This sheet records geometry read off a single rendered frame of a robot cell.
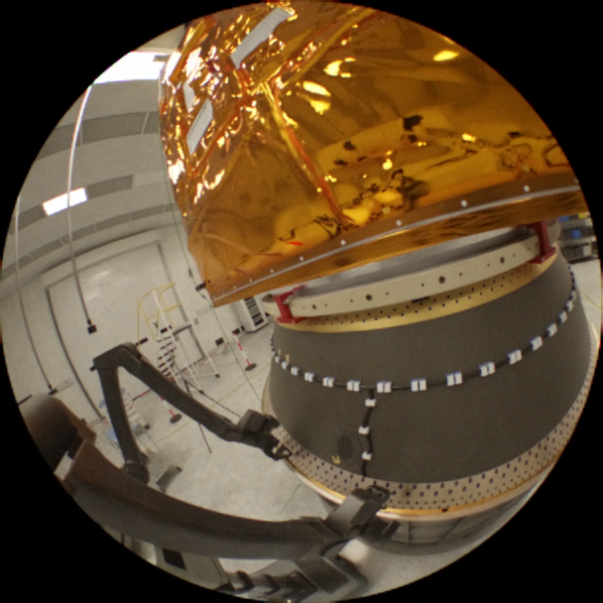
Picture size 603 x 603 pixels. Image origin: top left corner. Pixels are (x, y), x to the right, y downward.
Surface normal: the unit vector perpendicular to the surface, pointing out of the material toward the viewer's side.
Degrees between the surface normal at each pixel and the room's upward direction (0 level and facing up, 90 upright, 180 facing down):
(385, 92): 88
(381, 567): 0
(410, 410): 62
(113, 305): 90
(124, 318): 90
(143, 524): 89
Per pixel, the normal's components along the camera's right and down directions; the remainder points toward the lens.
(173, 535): 0.60, -0.11
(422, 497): -0.57, -0.44
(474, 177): -0.30, 0.84
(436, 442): -0.55, -0.14
